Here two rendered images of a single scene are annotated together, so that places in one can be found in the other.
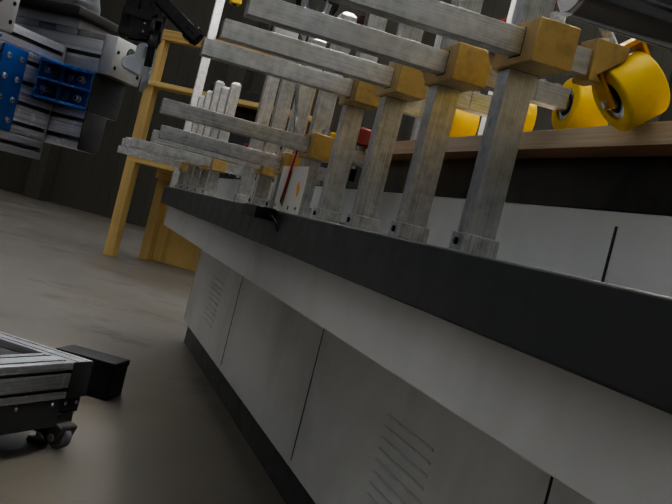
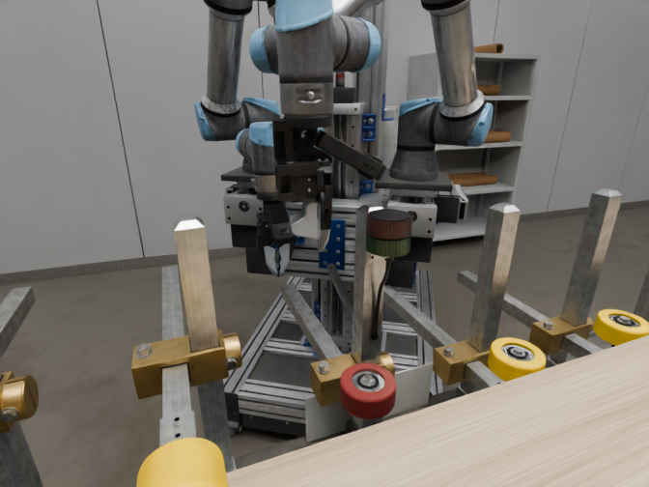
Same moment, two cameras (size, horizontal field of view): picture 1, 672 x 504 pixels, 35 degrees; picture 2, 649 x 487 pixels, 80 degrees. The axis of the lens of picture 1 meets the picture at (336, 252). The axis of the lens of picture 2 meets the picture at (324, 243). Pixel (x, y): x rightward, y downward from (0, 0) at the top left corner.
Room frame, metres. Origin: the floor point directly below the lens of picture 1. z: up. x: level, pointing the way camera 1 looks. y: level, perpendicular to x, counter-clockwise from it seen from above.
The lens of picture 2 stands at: (2.09, -0.43, 1.29)
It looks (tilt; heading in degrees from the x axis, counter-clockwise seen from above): 21 degrees down; 83
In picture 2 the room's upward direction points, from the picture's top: straight up
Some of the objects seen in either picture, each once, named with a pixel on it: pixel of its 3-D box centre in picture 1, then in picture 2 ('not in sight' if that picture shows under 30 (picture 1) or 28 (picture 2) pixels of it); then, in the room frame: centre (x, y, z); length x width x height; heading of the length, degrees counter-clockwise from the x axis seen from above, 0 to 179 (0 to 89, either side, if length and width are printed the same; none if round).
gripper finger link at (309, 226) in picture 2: (319, 21); (310, 228); (2.13, 0.15, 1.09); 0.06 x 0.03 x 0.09; 3
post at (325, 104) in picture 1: (320, 124); (366, 345); (2.22, 0.10, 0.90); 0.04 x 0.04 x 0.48; 15
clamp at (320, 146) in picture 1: (318, 148); (353, 375); (2.20, 0.09, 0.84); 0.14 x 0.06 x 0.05; 15
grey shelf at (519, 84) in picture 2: not in sight; (462, 155); (3.65, 2.81, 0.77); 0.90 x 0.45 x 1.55; 11
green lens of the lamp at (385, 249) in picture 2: not in sight; (387, 241); (2.23, 0.05, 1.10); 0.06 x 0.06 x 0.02
